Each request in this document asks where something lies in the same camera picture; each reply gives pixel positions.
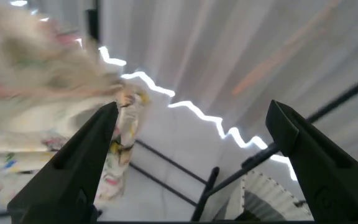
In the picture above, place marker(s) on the white curtain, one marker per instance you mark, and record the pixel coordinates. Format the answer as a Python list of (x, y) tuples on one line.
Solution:
[(197, 40)]

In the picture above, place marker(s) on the cream printed garment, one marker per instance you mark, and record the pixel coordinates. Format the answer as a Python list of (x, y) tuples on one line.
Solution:
[(42, 77)]

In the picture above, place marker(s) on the black clothes rack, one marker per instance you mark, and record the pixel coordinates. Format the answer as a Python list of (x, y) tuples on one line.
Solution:
[(253, 158)]

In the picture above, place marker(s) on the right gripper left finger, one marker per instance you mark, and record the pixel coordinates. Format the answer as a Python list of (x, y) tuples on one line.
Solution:
[(70, 177)]

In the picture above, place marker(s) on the pink clothes hanger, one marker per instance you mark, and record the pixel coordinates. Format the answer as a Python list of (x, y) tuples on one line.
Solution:
[(259, 73)]

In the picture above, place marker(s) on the white laundry basket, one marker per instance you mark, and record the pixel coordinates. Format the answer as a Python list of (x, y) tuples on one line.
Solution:
[(272, 193)]

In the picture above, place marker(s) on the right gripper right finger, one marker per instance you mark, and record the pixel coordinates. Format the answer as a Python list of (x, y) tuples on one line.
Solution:
[(334, 180)]

